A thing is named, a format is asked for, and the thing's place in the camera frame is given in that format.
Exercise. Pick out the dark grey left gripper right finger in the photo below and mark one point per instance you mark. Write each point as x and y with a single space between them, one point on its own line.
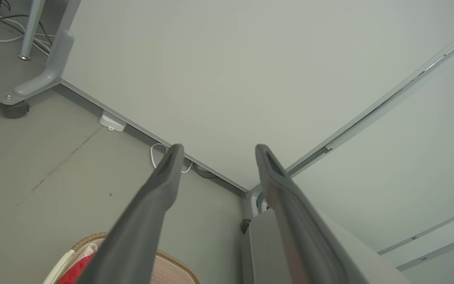
302 236

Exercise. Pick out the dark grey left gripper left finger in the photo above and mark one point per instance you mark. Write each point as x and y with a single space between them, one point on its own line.
140 228

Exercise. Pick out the beige perforated laundry basket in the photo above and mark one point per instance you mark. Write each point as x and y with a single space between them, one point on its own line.
172 272

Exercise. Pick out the white garment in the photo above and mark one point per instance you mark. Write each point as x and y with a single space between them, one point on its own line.
90 249

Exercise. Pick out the light grey panel foot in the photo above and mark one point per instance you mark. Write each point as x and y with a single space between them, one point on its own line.
255 201

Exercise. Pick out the red baseball jersey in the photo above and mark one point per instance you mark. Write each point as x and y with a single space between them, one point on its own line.
75 272

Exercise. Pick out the white power adapter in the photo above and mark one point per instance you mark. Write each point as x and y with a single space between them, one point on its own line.
112 121

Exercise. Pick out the white partition panel with rails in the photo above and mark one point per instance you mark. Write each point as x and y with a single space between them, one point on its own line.
408 157

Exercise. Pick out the large white partition panel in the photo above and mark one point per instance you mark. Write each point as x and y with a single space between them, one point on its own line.
231 71

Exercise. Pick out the grey panel foot with caster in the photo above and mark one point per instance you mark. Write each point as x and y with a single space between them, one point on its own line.
55 55

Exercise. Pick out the grey metal table leg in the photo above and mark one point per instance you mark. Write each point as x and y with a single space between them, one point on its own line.
30 31

